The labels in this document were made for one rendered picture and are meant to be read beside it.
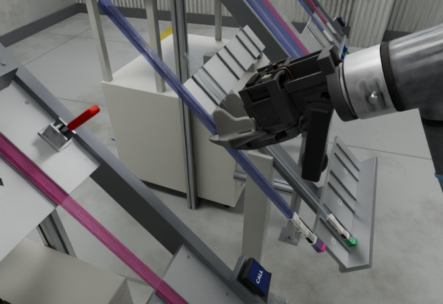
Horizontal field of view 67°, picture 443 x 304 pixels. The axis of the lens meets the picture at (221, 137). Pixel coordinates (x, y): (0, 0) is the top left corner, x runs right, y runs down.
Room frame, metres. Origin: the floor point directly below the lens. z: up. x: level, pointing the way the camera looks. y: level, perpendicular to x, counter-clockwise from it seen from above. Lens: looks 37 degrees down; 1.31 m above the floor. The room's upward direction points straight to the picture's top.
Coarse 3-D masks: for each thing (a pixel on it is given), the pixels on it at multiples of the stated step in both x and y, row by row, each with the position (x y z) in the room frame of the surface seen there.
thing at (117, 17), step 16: (112, 16) 0.47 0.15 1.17; (128, 32) 0.46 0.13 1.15; (144, 48) 0.45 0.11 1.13; (160, 64) 0.44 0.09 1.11; (176, 80) 0.44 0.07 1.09; (192, 96) 0.43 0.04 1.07; (208, 128) 0.41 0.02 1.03; (240, 160) 0.39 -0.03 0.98; (256, 176) 0.38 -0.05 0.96; (272, 192) 0.37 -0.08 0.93; (288, 208) 0.36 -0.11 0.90
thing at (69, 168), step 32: (0, 96) 0.39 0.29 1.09; (0, 128) 0.35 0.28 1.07; (32, 128) 0.37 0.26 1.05; (0, 160) 0.31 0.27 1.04; (32, 160) 0.33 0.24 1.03; (64, 160) 0.35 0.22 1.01; (96, 160) 0.38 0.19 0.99; (0, 192) 0.28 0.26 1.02; (32, 192) 0.30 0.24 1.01; (0, 224) 0.25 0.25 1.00; (32, 224) 0.26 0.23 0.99; (0, 256) 0.22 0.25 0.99
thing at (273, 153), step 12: (192, 60) 0.56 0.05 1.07; (204, 72) 0.55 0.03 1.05; (216, 84) 0.54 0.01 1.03; (216, 96) 0.53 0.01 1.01; (276, 156) 0.49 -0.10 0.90; (288, 168) 0.48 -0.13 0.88; (300, 180) 0.48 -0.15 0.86; (312, 204) 0.46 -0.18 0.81; (324, 216) 0.45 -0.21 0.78; (348, 240) 0.42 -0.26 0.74
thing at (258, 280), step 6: (252, 264) 0.32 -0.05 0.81; (258, 264) 0.33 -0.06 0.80; (252, 270) 0.31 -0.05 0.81; (258, 270) 0.32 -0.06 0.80; (264, 270) 0.32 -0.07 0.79; (252, 276) 0.30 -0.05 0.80; (258, 276) 0.31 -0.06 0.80; (264, 276) 0.31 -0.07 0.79; (258, 282) 0.30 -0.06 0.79; (264, 282) 0.31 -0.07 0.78; (264, 288) 0.30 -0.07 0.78
